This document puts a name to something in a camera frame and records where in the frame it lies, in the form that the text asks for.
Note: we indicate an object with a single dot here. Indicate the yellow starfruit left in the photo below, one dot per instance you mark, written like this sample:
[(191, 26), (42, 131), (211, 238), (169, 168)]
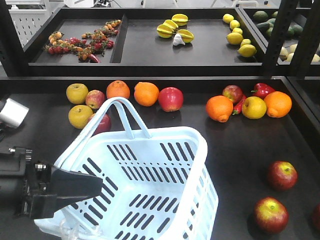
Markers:
[(165, 31)]

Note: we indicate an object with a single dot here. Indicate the cherry tomato vine pile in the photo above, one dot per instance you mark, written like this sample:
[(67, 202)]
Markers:
[(89, 46)]

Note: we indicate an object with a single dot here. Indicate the black wooden produce stand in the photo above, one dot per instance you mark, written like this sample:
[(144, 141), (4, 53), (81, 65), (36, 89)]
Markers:
[(239, 151)]

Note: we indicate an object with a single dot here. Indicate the yellow starfruit middle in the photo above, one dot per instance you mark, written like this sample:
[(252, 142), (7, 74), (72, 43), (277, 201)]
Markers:
[(171, 24)]

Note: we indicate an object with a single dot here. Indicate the yellow starfruit top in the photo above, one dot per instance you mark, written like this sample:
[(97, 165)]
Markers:
[(180, 19)]

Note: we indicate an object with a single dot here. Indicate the pale yellow melons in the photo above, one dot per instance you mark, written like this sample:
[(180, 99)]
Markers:
[(287, 52)]

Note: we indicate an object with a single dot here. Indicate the yellow starfruit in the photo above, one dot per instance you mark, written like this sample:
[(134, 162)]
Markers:
[(186, 35), (180, 19), (165, 31), (171, 24)]

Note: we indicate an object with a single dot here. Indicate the yellow pear back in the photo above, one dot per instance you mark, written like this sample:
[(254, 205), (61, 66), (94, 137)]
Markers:
[(76, 93)]

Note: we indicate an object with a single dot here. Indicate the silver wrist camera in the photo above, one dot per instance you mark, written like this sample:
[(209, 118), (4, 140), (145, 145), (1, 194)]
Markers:
[(12, 113)]

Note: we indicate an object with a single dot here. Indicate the red bell pepper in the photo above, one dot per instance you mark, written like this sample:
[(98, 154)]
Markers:
[(261, 90)]

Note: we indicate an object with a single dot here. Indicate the yellow starfruit right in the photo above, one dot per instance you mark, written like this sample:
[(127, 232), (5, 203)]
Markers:
[(186, 35)]

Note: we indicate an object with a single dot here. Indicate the orange right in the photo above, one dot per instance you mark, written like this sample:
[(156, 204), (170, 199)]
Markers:
[(278, 104)]

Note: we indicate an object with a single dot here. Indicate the row of lemons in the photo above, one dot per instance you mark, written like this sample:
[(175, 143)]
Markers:
[(236, 38)]

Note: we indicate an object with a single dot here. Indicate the small pink-red apple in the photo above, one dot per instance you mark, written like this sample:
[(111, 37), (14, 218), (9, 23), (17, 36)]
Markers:
[(94, 99)]

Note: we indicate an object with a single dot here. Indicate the white garlic bulb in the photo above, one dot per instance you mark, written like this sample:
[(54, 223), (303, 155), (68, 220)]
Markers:
[(178, 40)]

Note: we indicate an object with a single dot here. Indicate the black upper display shelf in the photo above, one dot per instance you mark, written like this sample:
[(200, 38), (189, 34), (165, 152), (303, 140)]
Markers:
[(138, 50)]

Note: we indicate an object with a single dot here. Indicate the red apple near lower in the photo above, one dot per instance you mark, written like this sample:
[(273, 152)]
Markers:
[(270, 215)]

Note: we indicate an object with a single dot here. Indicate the yellow pear front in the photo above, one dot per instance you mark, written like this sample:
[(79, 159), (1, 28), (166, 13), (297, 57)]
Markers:
[(79, 115)]

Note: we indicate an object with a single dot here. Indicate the orange left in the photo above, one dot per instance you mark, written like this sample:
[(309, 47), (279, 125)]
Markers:
[(118, 88)]

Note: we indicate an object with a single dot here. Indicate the bright red apple middle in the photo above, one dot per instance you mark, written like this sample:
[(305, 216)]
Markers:
[(171, 99)]

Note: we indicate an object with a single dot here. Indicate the red apple behind pear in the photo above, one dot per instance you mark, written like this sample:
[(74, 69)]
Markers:
[(233, 93)]

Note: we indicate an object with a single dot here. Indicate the light blue plastic basket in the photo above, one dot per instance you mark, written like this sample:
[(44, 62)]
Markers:
[(155, 182)]

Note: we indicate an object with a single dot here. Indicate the red chili pepper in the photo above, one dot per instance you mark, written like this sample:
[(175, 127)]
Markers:
[(237, 109)]

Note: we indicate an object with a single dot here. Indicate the dark red apple left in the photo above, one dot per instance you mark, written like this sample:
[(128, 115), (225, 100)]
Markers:
[(105, 125)]

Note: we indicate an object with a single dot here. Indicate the red apple near upper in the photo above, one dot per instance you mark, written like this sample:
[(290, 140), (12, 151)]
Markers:
[(282, 175)]

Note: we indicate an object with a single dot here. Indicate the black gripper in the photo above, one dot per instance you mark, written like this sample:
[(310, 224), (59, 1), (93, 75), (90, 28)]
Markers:
[(56, 188)]

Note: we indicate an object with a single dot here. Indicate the orange with knob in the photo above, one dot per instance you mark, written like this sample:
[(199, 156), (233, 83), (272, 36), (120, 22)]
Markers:
[(219, 108)]

